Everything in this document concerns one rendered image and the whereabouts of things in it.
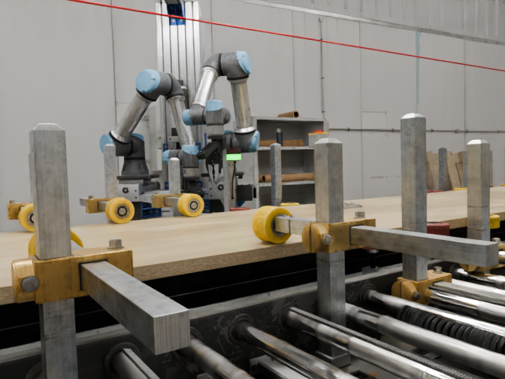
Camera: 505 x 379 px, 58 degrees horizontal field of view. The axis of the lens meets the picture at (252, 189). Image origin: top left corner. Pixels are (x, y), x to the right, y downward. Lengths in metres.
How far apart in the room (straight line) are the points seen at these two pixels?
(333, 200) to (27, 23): 3.93
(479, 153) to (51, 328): 0.92
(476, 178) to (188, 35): 2.02
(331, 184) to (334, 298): 0.20
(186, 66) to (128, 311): 2.42
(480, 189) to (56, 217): 0.89
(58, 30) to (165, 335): 4.22
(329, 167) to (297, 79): 4.59
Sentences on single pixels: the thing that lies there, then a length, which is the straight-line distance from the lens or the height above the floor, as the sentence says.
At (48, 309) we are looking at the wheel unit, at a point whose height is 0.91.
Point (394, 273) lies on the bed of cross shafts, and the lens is 1.03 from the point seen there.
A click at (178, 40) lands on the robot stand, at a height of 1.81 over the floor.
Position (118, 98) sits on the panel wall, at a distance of 4.47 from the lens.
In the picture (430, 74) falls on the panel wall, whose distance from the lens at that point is 6.90.
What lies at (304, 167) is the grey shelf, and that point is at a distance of 5.26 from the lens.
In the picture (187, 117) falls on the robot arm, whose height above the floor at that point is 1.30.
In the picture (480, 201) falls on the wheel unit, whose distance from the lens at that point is 1.15.
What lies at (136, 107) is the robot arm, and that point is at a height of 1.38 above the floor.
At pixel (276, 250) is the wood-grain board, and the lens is 0.98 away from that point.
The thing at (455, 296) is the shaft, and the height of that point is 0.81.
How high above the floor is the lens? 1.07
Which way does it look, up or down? 3 degrees down
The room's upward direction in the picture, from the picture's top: 2 degrees counter-clockwise
